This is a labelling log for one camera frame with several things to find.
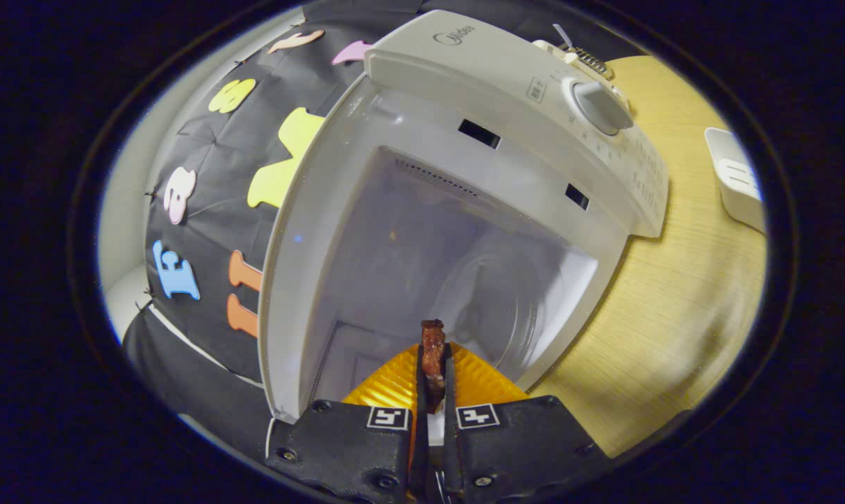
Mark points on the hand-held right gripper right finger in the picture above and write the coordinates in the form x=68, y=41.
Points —
x=520, y=448

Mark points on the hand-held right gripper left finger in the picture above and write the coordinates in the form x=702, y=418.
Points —
x=352, y=448

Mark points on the brown meat piece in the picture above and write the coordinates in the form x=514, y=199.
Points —
x=433, y=350

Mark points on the white microwave oven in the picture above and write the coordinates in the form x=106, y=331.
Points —
x=506, y=84

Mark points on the glass microwave turntable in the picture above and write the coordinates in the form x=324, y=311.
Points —
x=492, y=308

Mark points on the white rectangular dish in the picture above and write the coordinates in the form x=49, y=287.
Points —
x=737, y=178

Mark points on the metal spoon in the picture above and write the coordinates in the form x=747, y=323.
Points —
x=562, y=35

